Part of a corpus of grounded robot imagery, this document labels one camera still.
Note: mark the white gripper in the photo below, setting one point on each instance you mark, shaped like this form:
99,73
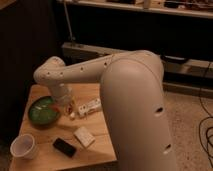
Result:
62,95

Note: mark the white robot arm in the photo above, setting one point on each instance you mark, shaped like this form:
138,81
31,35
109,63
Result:
132,98

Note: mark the green ceramic bowl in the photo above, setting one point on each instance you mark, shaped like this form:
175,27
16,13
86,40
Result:
41,113

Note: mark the wooden table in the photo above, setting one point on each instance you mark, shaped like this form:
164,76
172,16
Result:
50,159

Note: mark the black smartphone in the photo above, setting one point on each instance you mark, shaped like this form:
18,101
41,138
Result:
64,147

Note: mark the translucent plastic cup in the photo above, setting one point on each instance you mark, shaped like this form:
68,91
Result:
24,146

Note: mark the grey metal pole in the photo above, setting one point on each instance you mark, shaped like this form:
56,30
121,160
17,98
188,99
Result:
71,36

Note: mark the grey metal beam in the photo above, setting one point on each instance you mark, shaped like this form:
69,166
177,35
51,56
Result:
88,52

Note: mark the black handle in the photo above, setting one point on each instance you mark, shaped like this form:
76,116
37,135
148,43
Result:
177,60

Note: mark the upper wall shelf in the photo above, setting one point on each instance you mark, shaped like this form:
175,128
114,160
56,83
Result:
138,8

